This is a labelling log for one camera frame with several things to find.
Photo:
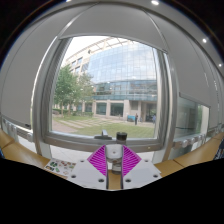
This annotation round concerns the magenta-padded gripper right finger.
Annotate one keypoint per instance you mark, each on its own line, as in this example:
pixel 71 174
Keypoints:
pixel 133 166

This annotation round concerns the person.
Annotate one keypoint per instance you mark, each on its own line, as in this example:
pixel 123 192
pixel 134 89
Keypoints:
pixel 154 118
pixel 136 119

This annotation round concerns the glass-fronted building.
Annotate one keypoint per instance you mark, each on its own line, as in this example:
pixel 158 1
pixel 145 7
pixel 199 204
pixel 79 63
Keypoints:
pixel 123 76

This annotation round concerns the grey rail with white knobs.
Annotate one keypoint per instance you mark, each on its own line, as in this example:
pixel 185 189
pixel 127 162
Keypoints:
pixel 15 130
pixel 190 140

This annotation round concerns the green tree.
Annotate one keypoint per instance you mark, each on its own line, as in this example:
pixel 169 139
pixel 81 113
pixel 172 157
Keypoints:
pixel 68 90

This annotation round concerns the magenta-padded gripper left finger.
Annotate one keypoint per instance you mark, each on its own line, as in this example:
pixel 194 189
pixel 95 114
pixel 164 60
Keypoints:
pixel 95 166

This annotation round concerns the ceiling lights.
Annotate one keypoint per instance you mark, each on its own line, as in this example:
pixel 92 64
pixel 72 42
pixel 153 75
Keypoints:
pixel 204 40

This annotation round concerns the small colourful sticker sheet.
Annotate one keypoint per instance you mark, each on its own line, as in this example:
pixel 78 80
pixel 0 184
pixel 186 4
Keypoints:
pixel 60 166

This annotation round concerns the grey window frame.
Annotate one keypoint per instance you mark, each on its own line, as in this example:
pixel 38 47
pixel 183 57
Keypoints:
pixel 100 142

